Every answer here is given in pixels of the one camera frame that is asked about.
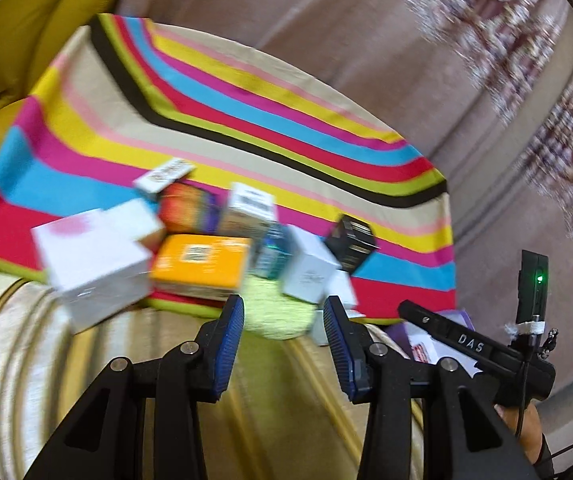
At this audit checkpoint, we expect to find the teal box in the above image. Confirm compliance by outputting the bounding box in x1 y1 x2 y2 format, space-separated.
252 224 294 281

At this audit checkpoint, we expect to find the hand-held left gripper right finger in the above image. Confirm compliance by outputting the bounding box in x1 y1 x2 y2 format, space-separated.
322 295 538 480

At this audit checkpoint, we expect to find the multicolour striped blanket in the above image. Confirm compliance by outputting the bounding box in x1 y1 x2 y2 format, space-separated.
0 14 458 326

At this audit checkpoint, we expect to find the rainbow coloured box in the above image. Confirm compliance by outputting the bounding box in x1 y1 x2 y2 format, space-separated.
159 183 217 235

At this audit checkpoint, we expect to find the patterned carpet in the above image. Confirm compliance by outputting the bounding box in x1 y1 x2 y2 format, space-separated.
114 0 573 461

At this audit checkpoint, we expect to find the orange box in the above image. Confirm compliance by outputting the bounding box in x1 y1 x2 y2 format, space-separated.
150 234 253 301

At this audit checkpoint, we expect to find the large white box pink mark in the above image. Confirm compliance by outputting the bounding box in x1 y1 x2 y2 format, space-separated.
31 199 167 333

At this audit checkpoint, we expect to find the white grey carton box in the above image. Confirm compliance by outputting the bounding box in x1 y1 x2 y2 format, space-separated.
219 182 277 241

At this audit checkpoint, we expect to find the small plain white box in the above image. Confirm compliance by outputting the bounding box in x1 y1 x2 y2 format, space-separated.
323 269 367 322

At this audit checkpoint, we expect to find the white red printed packet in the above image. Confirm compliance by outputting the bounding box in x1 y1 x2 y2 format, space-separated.
409 337 479 376

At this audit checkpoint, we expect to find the purple cardboard box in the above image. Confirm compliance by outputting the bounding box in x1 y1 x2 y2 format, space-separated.
383 309 482 378

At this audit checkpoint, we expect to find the person's right hand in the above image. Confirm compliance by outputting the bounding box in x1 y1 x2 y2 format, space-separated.
495 401 547 467

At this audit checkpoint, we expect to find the small white box black print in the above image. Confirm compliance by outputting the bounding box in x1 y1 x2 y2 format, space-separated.
134 157 194 201

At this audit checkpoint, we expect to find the round green sponge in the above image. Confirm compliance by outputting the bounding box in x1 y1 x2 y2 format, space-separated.
239 275 319 342

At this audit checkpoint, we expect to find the yellow leather sofa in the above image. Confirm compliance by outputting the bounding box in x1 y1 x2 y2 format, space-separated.
0 0 140 226

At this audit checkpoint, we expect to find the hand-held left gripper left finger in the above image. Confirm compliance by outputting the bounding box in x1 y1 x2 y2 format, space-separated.
24 294 246 480

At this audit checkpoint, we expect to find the white cube box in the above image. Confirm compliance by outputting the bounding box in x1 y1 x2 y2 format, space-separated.
280 225 343 306

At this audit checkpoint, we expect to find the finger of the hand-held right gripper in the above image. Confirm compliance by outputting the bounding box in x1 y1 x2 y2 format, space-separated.
397 300 519 363

